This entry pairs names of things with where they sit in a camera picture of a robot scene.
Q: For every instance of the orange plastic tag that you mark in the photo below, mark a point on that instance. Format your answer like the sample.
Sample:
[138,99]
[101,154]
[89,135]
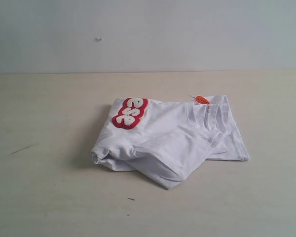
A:
[200,99]

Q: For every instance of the white t-shirt red lettering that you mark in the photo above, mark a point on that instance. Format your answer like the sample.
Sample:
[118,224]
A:
[167,141]

